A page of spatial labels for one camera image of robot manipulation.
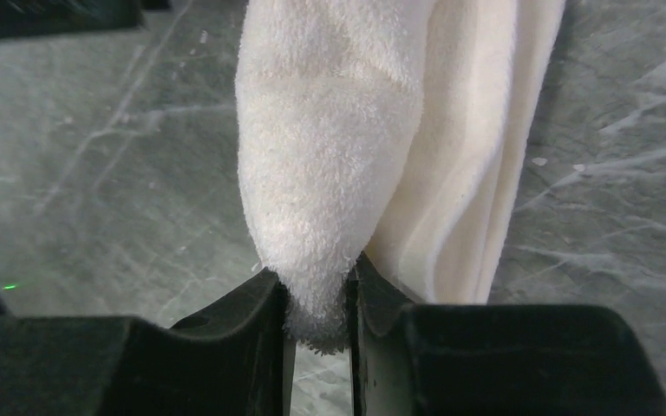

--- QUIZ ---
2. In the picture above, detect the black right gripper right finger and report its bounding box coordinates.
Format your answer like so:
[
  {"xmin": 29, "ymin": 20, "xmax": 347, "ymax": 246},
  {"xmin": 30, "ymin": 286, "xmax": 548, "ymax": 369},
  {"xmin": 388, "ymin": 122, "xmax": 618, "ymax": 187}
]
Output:
[{"xmin": 347, "ymin": 257, "xmax": 666, "ymax": 416}]

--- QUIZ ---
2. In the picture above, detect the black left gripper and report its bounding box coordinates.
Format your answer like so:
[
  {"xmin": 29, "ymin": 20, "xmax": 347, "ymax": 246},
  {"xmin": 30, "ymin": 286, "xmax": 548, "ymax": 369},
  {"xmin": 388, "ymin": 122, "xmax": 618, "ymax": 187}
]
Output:
[{"xmin": 0, "ymin": 0, "xmax": 172, "ymax": 40}]

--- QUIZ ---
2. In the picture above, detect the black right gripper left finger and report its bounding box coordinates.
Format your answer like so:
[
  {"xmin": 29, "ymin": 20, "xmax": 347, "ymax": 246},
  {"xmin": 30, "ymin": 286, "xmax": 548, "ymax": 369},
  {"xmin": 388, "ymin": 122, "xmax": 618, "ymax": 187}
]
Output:
[{"xmin": 0, "ymin": 271, "xmax": 294, "ymax": 415}]

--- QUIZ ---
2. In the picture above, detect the white terry towel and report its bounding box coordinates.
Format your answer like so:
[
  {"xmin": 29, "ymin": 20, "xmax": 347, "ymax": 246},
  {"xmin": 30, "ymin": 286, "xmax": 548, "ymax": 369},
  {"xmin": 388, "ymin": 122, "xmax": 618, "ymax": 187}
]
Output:
[{"xmin": 235, "ymin": 1, "xmax": 565, "ymax": 354}]

